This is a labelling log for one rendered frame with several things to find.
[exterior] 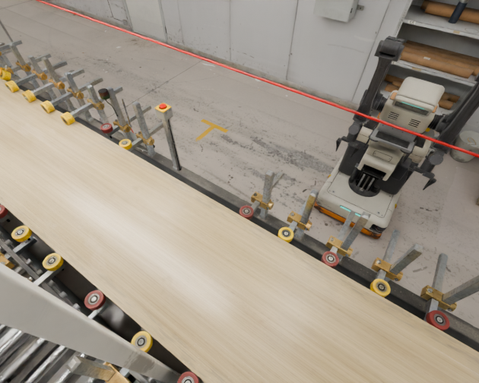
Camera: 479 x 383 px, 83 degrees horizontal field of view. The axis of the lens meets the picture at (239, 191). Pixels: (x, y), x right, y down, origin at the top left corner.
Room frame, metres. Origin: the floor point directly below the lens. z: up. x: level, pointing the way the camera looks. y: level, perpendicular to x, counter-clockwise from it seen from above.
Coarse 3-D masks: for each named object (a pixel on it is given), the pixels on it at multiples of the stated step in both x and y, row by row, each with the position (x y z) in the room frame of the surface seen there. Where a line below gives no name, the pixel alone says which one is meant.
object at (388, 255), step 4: (392, 232) 0.80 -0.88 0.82; (396, 232) 0.78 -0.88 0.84; (400, 232) 0.78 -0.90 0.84; (392, 236) 0.75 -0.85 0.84; (396, 236) 0.75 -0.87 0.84; (392, 240) 0.73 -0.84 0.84; (396, 240) 0.73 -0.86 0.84; (392, 244) 0.70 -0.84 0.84; (388, 248) 0.68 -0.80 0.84; (392, 248) 0.68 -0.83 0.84; (388, 252) 0.65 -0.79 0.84; (392, 252) 0.66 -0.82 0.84; (384, 256) 0.64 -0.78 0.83; (388, 256) 0.63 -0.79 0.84; (384, 260) 0.61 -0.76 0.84; (388, 260) 0.61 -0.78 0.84; (380, 272) 0.55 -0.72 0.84; (384, 272) 0.55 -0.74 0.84; (376, 276) 0.53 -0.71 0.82; (380, 276) 0.53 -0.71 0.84; (384, 276) 0.53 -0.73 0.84
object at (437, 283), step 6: (438, 258) 0.64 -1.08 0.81; (444, 258) 0.63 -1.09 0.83; (438, 264) 0.60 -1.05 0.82; (444, 264) 0.60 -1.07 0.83; (438, 270) 0.57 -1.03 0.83; (444, 270) 0.57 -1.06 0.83; (438, 276) 0.54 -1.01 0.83; (438, 282) 0.50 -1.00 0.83; (438, 288) 0.47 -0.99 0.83; (432, 300) 0.41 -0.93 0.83; (432, 306) 0.39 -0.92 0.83; (426, 312) 0.37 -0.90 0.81
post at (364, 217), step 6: (360, 216) 0.70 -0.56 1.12; (366, 216) 0.68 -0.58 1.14; (360, 222) 0.68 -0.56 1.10; (366, 222) 0.67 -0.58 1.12; (354, 228) 0.68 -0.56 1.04; (360, 228) 0.67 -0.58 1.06; (348, 234) 0.70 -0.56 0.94; (354, 234) 0.67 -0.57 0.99; (348, 240) 0.68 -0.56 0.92; (342, 246) 0.68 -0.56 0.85; (348, 246) 0.67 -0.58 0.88; (336, 252) 0.71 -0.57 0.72
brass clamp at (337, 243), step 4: (332, 236) 0.75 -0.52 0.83; (328, 240) 0.73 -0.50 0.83; (336, 240) 0.73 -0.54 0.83; (340, 240) 0.73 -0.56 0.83; (328, 244) 0.71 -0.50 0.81; (332, 244) 0.70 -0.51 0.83; (336, 244) 0.70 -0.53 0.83; (340, 244) 0.71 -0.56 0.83; (340, 248) 0.68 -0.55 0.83; (348, 248) 0.68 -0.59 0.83; (352, 248) 0.68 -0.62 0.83; (340, 252) 0.67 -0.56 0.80; (344, 252) 0.66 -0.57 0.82; (348, 252) 0.66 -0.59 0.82; (348, 256) 0.65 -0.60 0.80
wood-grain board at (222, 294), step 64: (0, 128) 1.54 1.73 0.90; (64, 128) 1.55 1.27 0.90; (0, 192) 0.96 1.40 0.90; (64, 192) 0.97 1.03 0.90; (128, 192) 0.98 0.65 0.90; (192, 192) 0.99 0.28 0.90; (64, 256) 0.57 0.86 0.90; (128, 256) 0.58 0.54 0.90; (192, 256) 0.58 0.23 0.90; (256, 256) 0.59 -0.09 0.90; (192, 320) 0.29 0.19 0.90; (256, 320) 0.30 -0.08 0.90; (320, 320) 0.30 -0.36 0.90; (384, 320) 0.31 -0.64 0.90
